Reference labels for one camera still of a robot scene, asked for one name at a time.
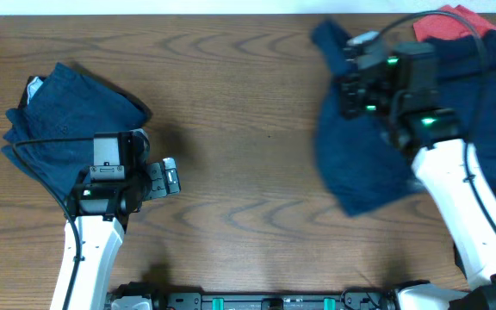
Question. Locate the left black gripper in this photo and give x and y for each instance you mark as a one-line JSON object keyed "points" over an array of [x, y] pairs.
{"points": [[156, 181]]}

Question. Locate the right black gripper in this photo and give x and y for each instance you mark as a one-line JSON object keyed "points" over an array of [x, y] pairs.
{"points": [[346, 93]]}

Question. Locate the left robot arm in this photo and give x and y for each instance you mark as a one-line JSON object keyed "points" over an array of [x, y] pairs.
{"points": [[98, 207]]}

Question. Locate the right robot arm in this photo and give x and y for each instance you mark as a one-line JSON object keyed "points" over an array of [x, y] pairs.
{"points": [[399, 87]]}

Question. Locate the red t-shirt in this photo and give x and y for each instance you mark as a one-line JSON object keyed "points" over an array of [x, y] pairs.
{"points": [[454, 23]]}

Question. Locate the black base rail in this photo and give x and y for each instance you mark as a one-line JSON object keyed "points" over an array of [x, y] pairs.
{"points": [[140, 295]]}

